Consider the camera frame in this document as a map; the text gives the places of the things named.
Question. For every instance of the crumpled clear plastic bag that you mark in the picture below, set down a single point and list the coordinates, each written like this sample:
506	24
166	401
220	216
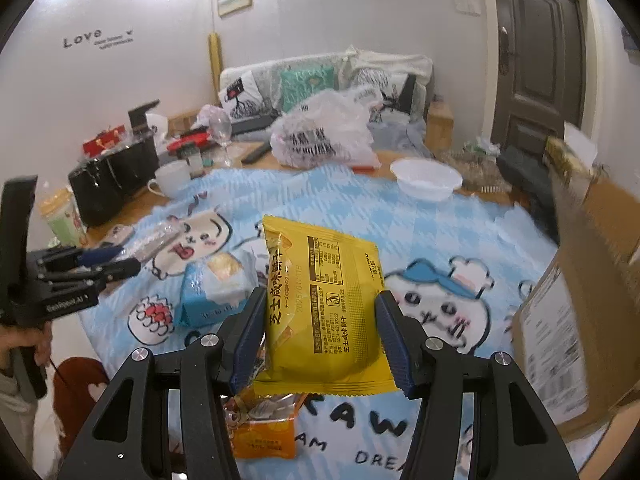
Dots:
209	115

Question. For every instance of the white framed mountain painting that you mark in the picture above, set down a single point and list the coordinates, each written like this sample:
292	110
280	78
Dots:
627	40

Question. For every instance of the white tree print pillow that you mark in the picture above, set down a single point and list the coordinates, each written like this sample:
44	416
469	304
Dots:
395	100

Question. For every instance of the rolled yellow mat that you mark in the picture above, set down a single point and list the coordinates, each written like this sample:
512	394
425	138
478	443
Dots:
215	60

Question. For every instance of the white printed plastic bag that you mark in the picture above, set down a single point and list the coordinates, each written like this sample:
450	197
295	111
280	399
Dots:
325	130

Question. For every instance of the cardboard box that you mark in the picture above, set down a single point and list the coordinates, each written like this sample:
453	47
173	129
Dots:
590	270

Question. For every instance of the black glossy container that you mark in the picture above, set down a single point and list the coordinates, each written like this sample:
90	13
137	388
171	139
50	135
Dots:
115	185

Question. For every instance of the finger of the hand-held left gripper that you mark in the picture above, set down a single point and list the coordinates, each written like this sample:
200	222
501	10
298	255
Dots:
100	255
122	267

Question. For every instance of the dark brown door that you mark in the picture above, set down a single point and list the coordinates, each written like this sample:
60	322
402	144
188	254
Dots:
540	60

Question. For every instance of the white plastic bowl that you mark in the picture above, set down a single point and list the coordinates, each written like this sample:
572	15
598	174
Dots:
425	175

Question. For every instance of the red gift bag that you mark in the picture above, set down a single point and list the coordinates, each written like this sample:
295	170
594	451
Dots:
102	140

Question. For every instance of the red lidded container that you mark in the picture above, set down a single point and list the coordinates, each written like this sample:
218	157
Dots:
182	145

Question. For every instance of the green drink cup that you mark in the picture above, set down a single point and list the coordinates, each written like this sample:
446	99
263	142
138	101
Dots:
62	220

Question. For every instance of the black remote control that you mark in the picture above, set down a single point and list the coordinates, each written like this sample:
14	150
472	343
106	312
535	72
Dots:
255	153

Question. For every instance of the white black tree pillow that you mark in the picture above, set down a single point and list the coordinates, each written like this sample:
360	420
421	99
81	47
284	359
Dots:
240	95

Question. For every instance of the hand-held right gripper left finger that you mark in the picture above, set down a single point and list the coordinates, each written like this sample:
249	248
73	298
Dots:
250	340

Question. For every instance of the yellow snack packet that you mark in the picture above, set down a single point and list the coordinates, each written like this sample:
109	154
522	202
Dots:
320	285

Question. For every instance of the white paper bag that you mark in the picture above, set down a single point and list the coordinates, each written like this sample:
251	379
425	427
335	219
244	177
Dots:
159	124

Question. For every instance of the black lettering wall decal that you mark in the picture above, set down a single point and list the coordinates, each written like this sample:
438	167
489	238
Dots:
81	40

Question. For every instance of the wooden sofa armrest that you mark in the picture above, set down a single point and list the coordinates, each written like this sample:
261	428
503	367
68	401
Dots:
440	127
182	121

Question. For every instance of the white light switch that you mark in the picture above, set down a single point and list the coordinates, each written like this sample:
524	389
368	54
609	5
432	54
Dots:
468	6

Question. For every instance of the clear wrapped packet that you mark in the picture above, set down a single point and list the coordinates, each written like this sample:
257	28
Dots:
155	240

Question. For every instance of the orange snack packet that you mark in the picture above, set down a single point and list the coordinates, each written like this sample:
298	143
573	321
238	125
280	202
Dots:
265	440

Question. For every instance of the red heart print cloth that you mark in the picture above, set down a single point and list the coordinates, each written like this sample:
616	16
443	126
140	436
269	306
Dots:
75	400

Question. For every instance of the black appliance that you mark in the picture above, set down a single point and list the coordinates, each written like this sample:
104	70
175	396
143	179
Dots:
142	115

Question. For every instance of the blue snack packet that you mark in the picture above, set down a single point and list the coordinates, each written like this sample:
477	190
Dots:
210	295

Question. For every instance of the tray of small beige pieces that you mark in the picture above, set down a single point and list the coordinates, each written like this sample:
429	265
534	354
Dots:
475	170

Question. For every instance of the person's left hand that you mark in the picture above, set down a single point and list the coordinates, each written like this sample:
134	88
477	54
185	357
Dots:
25	345

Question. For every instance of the blue cartoon printed blanket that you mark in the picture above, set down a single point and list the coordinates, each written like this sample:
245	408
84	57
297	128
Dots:
450	230

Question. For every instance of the black plastic bag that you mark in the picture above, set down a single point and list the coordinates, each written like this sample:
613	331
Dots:
525	170

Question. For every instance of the wine glass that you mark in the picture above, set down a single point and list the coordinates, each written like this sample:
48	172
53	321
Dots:
221	127

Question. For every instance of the person's left forearm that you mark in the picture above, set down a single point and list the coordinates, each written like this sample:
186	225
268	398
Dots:
15	410

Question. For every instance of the grey sofa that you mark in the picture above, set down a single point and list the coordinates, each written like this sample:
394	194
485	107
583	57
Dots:
395	132

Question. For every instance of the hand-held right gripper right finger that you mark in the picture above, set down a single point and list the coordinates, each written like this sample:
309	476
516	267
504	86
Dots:
395	345

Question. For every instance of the teal patterned pillow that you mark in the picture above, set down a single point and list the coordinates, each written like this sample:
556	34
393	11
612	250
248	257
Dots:
300	85

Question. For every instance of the white mug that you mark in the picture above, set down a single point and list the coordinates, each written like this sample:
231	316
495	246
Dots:
172	177

